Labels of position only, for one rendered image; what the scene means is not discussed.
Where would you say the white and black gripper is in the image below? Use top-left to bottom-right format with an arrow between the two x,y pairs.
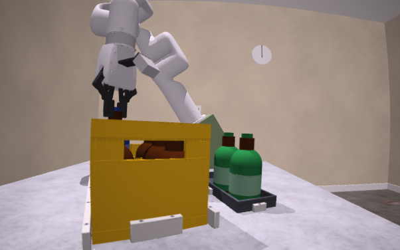
92,43 -> 137,118

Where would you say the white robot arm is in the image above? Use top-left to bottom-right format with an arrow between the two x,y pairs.
90,0 -> 206,124

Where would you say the blue bottle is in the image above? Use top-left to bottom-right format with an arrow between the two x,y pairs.
108,107 -> 130,149

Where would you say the green bottle with pale green label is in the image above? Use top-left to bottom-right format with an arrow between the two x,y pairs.
229,134 -> 262,200
213,132 -> 238,193

